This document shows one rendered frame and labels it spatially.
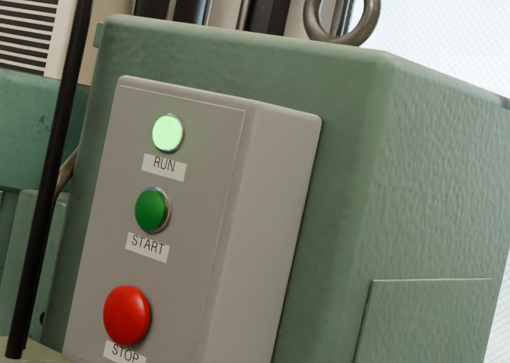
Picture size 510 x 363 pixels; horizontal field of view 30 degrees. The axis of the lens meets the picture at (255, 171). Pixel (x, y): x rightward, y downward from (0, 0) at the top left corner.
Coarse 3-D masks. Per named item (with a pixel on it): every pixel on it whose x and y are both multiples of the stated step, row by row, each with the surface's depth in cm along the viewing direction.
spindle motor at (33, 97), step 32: (0, 96) 72; (32, 96) 72; (0, 128) 72; (32, 128) 72; (0, 160) 72; (32, 160) 72; (64, 160) 74; (0, 192) 72; (64, 192) 74; (0, 224) 73; (0, 256) 73
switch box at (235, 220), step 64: (128, 128) 49; (192, 128) 47; (256, 128) 45; (320, 128) 49; (128, 192) 49; (192, 192) 46; (256, 192) 46; (128, 256) 49; (192, 256) 46; (256, 256) 47; (192, 320) 46; (256, 320) 48
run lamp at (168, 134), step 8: (160, 120) 47; (168, 120) 47; (176, 120) 47; (160, 128) 47; (168, 128) 47; (176, 128) 47; (184, 128) 47; (160, 136) 47; (168, 136) 47; (176, 136) 47; (184, 136) 47; (160, 144) 47; (168, 144) 47; (176, 144) 47; (168, 152) 47
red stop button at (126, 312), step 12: (120, 288) 48; (132, 288) 47; (108, 300) 48; (120, 300) 47; (132, 300) 47; (144, 300) 47; (108, 312) 48; (120, 312) 47; (132, 312) 47; (144, 312) 47; (108, 324) 48; (120, 324) 47; (132, 324) 47; (144, 324) 47; (120, 336) 47; (132, 336) 47
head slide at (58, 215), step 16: (32, 192) 70; (16, 208) 70; (32, 208) 69; (64, 208) 67; (16, 224) 70; (16, 240) 70; (48, 240) 68; (16, 256) 70; (48, 256) 68; (16, 272) 70; (48, 272) 67; (0, 288) 71; (16, 288) 69; (48, 288) 67; (0, 304) 70; (0, 320) 70; (32, 320) 68; (32, 336) 68
